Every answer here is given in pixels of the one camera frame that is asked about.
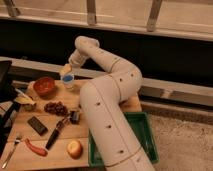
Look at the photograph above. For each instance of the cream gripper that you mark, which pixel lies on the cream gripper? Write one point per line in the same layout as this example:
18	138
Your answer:
65	69

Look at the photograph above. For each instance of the small blue cup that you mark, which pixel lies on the small blue cup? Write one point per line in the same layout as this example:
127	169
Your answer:
67	78

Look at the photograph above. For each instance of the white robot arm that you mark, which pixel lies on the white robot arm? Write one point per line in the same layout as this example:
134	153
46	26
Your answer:
99	100

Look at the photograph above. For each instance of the green plastic tray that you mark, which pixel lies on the green plastic tray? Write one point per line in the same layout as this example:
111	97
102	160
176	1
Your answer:
139	123

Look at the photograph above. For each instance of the white paper cup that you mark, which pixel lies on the white paper cup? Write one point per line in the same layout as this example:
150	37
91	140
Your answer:
69	85

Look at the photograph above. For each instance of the red bowl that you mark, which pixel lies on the red bowl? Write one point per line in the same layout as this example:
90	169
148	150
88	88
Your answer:
44	86

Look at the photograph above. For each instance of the bunch of dark grapes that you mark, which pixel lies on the bunch of dark grapes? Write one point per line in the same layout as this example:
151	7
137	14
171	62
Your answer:
56	108

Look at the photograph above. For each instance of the small dark can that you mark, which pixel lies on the small dark can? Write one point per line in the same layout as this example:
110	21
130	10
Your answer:
74	117

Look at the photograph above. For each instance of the banana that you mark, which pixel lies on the banana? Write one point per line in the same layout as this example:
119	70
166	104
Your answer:
28	103

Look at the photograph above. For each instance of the black rectangular block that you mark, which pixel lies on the black rectangular block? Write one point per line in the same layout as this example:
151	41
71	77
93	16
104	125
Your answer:
37	125

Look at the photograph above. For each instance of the yellow apple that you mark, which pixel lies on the yellow apple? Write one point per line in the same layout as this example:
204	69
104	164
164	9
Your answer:
74	149

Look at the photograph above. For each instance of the silver fork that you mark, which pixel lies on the silver fork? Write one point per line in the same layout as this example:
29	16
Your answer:
16	142

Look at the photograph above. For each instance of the black handled knife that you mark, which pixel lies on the black handled knife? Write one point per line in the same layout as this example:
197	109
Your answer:
56	132

